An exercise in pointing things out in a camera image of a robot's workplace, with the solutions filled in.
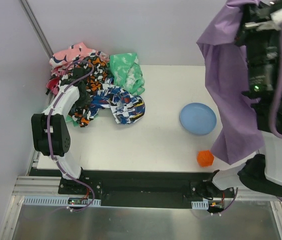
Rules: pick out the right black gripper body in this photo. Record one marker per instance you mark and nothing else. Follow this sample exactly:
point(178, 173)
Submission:
point(253, 26)

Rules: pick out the purple shirt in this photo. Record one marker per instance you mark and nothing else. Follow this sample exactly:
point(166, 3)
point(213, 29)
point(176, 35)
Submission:
point(226, 77)

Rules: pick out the orange black camouflage cloth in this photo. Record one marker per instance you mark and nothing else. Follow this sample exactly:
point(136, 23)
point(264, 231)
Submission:
point(95, 73)

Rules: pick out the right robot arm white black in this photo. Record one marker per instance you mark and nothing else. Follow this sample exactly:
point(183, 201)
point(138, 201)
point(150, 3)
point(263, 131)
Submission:
point(262, 170)

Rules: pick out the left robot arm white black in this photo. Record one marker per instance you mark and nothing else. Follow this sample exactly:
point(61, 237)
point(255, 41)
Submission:
point(50, 132)

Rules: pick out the green white tie-dye cloth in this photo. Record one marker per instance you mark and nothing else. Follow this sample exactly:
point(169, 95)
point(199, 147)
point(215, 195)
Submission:
point(126, 73)

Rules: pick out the blue white patterned cloth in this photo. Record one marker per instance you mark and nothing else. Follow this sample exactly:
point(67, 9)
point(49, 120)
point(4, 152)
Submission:
point(125, 107)

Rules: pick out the pink patterned cloth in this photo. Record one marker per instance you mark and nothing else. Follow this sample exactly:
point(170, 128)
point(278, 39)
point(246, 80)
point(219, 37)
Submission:
point(60, 61)

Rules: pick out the light blue plastic plate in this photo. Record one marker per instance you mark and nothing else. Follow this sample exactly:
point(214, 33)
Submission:
point(198, 118)

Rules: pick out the orange cube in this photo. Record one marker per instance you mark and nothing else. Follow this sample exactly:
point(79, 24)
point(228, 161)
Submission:
point(205, 158)

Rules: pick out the right white cable duct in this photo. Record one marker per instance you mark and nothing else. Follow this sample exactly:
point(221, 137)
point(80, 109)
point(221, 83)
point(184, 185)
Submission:
point(200, 205)

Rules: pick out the white cable duct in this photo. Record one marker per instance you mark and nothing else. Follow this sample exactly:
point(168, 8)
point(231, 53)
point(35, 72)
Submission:
point(200, 205)
point(60, 201)

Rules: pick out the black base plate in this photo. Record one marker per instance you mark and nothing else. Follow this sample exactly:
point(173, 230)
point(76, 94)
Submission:
point(140, 189)

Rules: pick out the left aluminium frame post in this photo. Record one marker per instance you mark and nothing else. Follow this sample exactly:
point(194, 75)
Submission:
point(36, 27)

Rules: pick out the left white cable duct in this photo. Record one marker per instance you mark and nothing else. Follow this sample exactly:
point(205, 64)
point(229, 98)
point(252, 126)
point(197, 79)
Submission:
point(60, 201)

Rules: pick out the aluminium front rail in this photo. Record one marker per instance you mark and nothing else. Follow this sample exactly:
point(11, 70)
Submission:
point(36, 186)

